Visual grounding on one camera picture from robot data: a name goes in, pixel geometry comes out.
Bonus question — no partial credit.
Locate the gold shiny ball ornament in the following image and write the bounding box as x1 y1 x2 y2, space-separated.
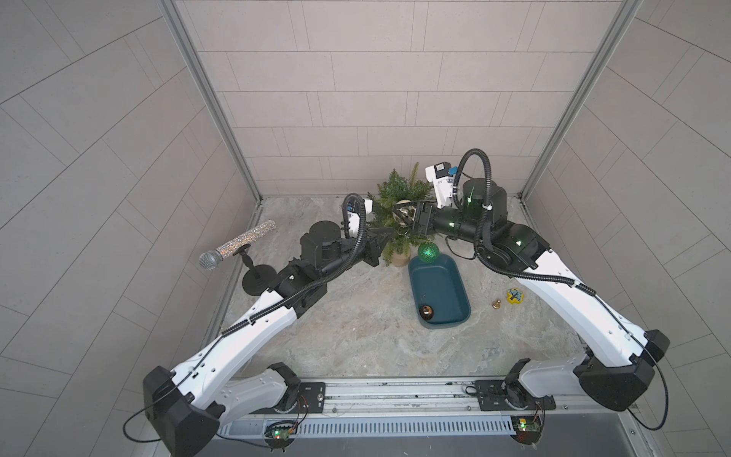
392 200 417 228

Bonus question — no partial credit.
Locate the yellow blue small ornament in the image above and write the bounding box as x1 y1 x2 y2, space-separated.
506 288 525 305

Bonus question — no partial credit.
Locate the small green christmas tree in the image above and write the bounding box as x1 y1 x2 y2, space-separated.
367 163 434 267

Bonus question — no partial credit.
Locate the green circuit board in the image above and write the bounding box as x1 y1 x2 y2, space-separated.
510 416 544 446
264 420 297 451

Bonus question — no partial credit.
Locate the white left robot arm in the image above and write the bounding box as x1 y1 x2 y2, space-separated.
142 221 394 456

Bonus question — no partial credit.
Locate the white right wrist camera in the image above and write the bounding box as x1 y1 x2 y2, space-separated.
425 162 457 209

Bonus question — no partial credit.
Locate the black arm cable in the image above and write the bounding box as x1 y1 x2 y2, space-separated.
444 147 670 432
121 192 367 446

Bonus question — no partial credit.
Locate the copper shiny ball ornament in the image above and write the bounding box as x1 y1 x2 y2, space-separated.
418 305 434 322

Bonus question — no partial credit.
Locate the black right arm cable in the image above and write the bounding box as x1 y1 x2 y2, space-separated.
444 147 670 432

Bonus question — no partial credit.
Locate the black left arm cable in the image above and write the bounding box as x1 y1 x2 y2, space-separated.
121 192 367 446

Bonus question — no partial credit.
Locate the right green circuit board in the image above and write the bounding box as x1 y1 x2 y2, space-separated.
510 416 544 446

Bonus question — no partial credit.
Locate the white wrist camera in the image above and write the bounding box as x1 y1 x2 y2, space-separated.
425 162 457 209
345 197 373 237

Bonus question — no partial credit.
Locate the teal plastic tray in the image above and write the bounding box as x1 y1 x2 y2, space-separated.
407 254 471 329

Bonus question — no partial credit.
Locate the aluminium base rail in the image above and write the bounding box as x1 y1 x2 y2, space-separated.
218 376 601 444

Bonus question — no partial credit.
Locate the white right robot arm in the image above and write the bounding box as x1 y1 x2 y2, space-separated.
410 176 669 411

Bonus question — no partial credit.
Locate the green glitter ball ornament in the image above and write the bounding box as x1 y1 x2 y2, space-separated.
418 241 441 264

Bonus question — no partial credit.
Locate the glittery silver microphone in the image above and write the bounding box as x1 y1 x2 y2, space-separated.
198 220 276 270

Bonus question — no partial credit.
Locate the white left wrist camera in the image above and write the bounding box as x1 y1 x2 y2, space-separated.
345 197 373 237

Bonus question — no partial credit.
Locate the left green circuit board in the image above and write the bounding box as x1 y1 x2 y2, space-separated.
264 420 297 451

